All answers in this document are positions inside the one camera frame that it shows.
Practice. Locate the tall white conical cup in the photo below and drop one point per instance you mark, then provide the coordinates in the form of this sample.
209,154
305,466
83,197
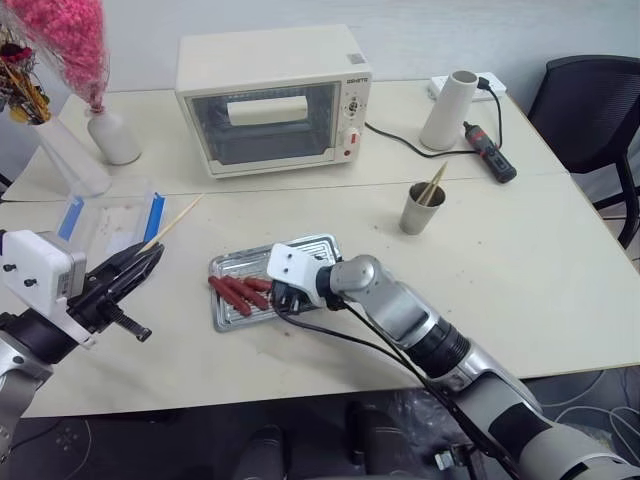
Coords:
445,115

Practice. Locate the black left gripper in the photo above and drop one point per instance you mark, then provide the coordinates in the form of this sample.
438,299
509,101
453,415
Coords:
97,295

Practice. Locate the red sausage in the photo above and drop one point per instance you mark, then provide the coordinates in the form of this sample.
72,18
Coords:
250,295
231,297
257,283

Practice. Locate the wooden skewer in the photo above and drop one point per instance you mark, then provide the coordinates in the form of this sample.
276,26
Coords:
439,177
172,225
428,192

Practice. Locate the dark rounded shape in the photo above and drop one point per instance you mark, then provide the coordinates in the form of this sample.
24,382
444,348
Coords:
372,440
262,455

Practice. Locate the white power strip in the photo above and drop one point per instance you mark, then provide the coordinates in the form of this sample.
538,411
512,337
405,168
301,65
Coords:
492,90

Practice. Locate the clear box with blue clips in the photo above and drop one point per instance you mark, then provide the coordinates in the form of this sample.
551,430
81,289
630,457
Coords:
115,220

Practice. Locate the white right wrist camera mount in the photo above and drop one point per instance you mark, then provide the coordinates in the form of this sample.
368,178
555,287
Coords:
290,267

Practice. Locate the yellow red dried flowers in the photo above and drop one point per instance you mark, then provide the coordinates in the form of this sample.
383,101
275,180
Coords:
22,85

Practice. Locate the white ceramic bottle vase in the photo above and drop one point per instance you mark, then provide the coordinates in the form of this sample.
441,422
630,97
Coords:
115,140

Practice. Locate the black red electric screwdriver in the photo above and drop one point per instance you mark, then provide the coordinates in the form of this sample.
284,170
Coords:
492,157

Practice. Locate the black office chair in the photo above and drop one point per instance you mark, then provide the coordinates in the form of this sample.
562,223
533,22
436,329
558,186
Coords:
585,110

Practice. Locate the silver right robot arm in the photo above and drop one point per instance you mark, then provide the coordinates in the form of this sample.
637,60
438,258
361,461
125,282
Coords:
400,305

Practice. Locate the metal cup with skewers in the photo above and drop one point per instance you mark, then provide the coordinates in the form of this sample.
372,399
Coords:
417,217

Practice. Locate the silver metal tray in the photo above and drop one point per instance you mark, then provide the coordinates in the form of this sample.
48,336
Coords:
235,320

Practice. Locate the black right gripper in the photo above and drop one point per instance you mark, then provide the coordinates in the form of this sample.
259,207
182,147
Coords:
287,299

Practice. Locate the cream toaster oven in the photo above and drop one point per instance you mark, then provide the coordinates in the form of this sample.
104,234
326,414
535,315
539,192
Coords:
260,65

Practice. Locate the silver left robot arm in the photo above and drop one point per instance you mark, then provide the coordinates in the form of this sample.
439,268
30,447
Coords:
20,380

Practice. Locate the clear glass vase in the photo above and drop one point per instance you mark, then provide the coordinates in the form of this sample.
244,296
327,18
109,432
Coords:
75,165

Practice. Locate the pink dried flower bunch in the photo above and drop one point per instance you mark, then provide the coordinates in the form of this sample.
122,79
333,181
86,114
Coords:
70,45

